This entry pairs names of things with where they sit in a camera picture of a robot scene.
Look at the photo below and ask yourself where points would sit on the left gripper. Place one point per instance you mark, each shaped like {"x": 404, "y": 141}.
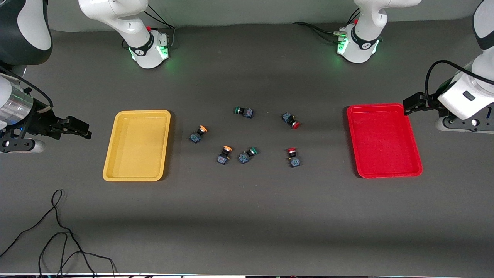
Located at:
{"x": 429, "y": 104}

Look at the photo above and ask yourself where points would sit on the red push button switch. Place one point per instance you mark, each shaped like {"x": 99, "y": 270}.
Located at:
{"x": 293, "y": 157}
{"x": 290, "y": 119}

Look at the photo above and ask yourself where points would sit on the green push button switch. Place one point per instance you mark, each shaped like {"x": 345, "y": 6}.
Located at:
{"x": 244, "y": 112}
{"x": 247, "y": 155}

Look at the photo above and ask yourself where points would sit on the yellow plastic tray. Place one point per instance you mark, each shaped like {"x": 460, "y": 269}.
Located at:
{"x": 137, "y": 146}

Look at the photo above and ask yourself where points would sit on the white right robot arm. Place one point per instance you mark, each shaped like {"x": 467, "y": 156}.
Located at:
{"x": 127, "y": 23}

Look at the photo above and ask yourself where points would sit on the red plastic tray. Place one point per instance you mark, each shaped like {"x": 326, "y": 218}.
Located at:
{"x": 384, "y": 141}

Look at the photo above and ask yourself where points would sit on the dark gray table mat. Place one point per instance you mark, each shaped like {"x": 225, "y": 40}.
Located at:
{"x": 247, "y": 216}

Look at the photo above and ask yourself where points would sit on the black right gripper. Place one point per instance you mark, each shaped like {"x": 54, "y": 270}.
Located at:
{"x": 41, "y": 122}

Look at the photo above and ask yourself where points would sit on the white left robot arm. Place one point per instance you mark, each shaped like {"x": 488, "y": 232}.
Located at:
{"x": 364, "y": 38}

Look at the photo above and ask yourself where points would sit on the yellow push button switch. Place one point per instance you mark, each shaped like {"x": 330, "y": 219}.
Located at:
{"x": 224, "y": 155}
{"x": 197, "y": 135}

